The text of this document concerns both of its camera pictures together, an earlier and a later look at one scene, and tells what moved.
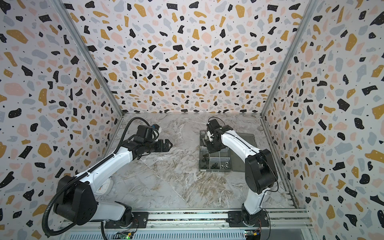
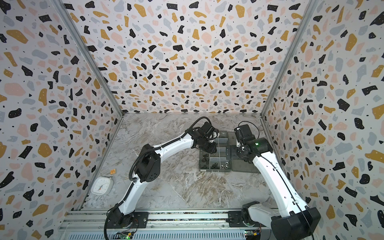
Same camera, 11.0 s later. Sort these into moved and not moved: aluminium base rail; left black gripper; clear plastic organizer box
Moved: left black gripper
Not moved: clear plastic organizer box; aluminium base rail
